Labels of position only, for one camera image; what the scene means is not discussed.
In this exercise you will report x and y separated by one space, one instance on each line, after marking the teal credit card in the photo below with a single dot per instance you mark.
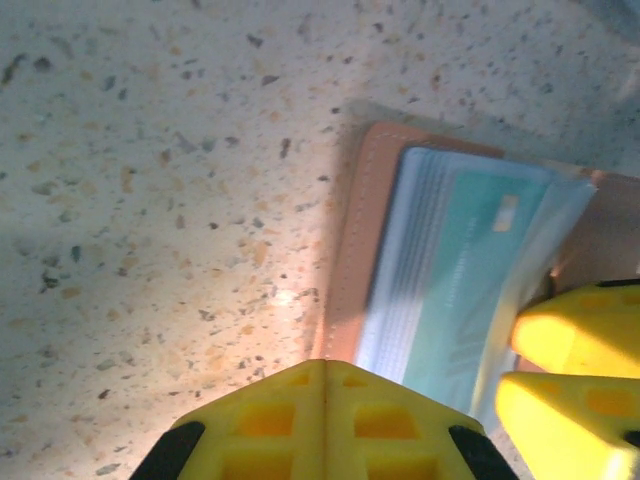
450 275

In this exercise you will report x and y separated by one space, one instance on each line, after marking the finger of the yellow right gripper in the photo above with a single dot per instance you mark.
575 430
585 330

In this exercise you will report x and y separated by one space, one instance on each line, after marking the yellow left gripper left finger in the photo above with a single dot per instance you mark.
265 425

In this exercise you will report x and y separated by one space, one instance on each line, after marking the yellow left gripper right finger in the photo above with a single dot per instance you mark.
390 430

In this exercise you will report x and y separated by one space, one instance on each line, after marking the tan leather card holder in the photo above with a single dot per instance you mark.
350 240

